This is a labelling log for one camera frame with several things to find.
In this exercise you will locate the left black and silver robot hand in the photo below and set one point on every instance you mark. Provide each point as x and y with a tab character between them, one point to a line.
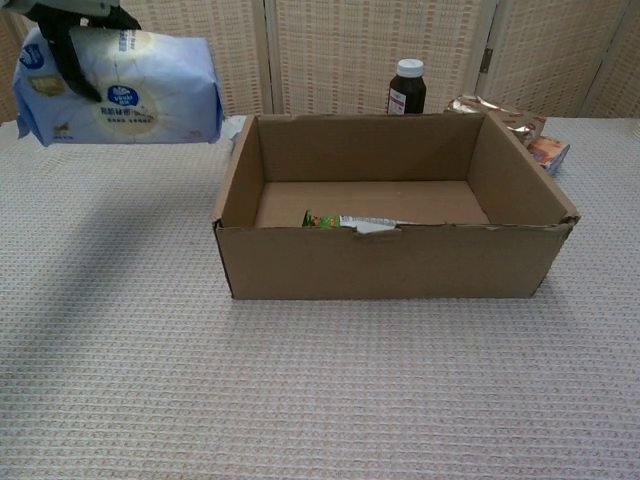
60	25

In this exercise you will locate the orange and blue carton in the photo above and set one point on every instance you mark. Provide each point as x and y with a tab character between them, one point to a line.
549	152

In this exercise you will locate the metal screen hinge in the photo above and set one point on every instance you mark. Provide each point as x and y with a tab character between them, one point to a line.
488	59

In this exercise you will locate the gold foil packet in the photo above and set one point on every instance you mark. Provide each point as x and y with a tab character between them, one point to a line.
515	120

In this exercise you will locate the open cardboard box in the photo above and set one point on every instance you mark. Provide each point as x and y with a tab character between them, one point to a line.
390	262

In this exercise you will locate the beige folding screen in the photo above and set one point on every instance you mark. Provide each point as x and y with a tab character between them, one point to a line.
330	50

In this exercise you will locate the brown bottle white cap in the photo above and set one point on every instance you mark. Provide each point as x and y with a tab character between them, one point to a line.
406	90

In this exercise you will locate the white woven tablecloth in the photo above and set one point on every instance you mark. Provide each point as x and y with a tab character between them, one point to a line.
320	390

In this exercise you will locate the green white snack packet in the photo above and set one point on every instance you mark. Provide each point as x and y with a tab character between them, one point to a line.
370	222

